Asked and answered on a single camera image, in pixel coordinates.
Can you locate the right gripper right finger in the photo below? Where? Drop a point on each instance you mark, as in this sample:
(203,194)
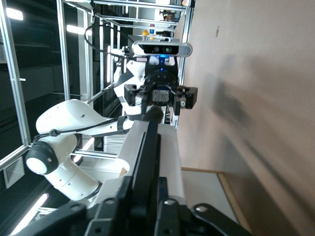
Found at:
(184,221)

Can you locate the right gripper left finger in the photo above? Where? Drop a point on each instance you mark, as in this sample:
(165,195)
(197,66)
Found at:
(110,216)

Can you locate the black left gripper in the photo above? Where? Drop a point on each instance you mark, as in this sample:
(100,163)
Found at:
(161,78)

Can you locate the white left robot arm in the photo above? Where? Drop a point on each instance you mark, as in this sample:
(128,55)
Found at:
(64,115)

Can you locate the yellow hard hat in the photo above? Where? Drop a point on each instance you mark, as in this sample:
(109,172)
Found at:
(145,32)

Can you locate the background metal shelf rack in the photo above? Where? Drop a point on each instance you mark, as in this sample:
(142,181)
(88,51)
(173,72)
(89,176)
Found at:
(167,17)

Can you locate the white ceiling air vent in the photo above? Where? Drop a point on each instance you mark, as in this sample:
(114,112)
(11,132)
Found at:
(13,173)

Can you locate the ceiling light panel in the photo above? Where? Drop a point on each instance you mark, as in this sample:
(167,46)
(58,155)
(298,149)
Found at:
(75,29)
(14,13)

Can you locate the brown table cover mat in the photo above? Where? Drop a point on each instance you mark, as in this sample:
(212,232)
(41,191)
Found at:
(270,73)

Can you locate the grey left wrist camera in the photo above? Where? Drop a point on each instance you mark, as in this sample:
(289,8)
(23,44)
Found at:
(162,48)

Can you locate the aluminium profile cell frame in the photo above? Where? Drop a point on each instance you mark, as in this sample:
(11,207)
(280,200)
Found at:
(63,61)

